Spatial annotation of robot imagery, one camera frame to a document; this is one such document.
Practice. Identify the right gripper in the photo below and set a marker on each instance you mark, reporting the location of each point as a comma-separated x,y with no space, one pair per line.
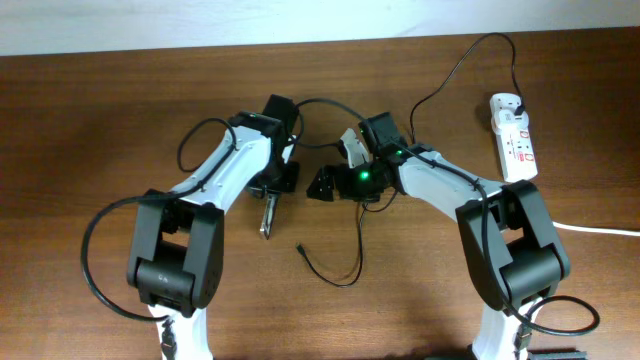
344,171

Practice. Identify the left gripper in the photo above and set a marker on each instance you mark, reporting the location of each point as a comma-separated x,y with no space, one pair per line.
289,184

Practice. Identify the black smartphone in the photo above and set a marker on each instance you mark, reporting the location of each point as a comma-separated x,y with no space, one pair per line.
269,215

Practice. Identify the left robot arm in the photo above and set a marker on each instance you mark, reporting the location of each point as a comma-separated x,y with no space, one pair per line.
176,257

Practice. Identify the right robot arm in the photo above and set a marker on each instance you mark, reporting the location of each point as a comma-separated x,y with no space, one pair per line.
513,253

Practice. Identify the white USB charger adapter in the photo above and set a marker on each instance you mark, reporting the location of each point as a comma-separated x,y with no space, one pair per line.
503,107

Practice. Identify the white power strip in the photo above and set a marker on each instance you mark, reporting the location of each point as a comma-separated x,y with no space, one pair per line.
514,144

